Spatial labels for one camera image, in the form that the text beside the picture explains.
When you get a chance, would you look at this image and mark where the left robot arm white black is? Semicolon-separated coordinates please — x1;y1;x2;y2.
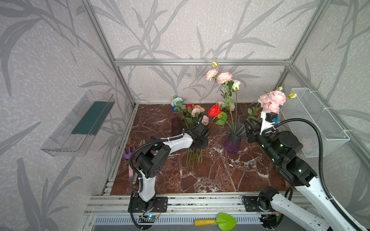
128;123;209;213

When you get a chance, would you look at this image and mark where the purple ribbed glass vase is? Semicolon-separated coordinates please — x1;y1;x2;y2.
224;123;246;155

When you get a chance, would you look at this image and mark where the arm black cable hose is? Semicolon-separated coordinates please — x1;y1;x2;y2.
261;117;363;231
128;112;204;230

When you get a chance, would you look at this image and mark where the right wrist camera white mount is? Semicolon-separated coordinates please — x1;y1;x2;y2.
260;110;279;136

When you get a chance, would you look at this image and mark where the green toy shovel yellow handle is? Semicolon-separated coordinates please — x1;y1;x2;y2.
194;213;237;231

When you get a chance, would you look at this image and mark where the small pink bud spray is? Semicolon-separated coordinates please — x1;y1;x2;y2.
216;99;236;113

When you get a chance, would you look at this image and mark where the white blue flower stem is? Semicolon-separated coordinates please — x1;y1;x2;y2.
171;95;184;114

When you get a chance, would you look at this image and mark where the white rosebud stem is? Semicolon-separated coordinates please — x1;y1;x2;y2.
231;80;241;135

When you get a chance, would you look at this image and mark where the white wire mesh basket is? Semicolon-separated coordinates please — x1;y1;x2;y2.
279;88;350;158

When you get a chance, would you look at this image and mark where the aluminium front rail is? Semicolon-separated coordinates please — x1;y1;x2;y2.
77;192;330;226

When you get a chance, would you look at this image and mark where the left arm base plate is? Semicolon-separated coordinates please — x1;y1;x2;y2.
128;196;168;213

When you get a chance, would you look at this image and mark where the dark glass cup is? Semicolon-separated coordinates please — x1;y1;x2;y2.
168;112;184;136

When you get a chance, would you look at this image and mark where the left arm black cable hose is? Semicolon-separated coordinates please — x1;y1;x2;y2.
128;112;204;230

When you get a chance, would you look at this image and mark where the purple toy rake pink handle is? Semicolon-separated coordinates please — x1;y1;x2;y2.
123;146;136;179

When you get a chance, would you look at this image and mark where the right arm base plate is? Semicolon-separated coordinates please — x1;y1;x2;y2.
241;195;280;214

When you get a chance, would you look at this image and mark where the red rose stem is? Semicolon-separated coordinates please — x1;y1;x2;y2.
208;104;233;129

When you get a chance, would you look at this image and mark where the red orange small flower stem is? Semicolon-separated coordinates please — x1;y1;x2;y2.
186;104;195;109

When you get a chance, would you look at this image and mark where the clear plastic wall tray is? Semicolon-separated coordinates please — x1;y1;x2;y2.
41;90;116;157

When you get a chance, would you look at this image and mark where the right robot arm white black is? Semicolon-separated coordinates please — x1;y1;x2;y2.
244;118;366;231

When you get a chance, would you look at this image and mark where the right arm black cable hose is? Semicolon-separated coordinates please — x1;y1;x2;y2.
261;117;363;231

